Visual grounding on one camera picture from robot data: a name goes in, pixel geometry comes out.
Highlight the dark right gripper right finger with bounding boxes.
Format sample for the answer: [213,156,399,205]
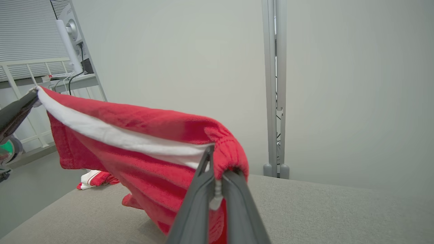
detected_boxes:
[221,169,272,244]

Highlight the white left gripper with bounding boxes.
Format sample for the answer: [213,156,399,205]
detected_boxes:
[0,90,39,183]

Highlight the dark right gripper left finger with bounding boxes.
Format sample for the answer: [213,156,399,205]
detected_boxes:
[165,145,216,244]

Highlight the red shorts with white stripe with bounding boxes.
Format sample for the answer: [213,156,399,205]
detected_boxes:
[36,86,250,244]

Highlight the red and white T-shirt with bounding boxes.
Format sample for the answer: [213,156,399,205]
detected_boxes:
[76,169,121,190]

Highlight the white metal railing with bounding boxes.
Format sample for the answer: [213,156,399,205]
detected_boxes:
[0,57,73,149]

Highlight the white window blinds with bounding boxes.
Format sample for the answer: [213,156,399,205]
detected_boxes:
[0,0,73,82]

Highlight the small black box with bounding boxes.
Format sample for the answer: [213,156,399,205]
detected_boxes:
[81,58,94,75]

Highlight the white computer monitor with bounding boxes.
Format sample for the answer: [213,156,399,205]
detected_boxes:
[55,0,89,74]

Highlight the black monitor cable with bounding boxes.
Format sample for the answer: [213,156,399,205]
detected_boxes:
[68,43,85,96]

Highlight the grey metal stand frame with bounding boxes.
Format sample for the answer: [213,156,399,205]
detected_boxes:
[47,0,108,102]

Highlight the grey metal post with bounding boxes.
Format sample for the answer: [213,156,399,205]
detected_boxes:
[261,0,291,179]

